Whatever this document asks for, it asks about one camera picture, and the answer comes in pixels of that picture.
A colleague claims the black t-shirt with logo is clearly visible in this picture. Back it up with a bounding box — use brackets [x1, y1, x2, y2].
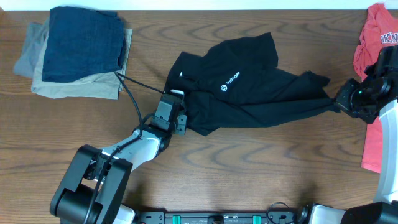
[164, 33, 340, 136]

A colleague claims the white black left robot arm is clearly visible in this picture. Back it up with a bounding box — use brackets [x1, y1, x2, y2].
[50, 101, 186, 223]

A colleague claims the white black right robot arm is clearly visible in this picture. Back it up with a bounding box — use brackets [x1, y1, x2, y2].
[301, 45, 397, 224]

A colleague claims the red printed t-shirt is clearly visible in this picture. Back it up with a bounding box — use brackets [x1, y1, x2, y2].
[353, 2, 398, 174]

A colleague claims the folded beige garment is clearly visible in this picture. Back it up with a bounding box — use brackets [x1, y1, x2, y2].
[31, 19, 132, 100]

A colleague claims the folded navy blue garment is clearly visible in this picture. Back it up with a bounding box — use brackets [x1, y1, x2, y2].
[42, 6, 124, 83]

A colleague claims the folded grey garment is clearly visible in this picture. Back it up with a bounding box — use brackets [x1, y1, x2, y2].
[13, 23, 46, 78]

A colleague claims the black looped base cable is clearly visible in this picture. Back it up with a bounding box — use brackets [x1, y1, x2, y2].
[266, 202, 293, 224]

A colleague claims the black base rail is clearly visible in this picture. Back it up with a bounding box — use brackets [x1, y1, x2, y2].
[132, 211, 298, 224]

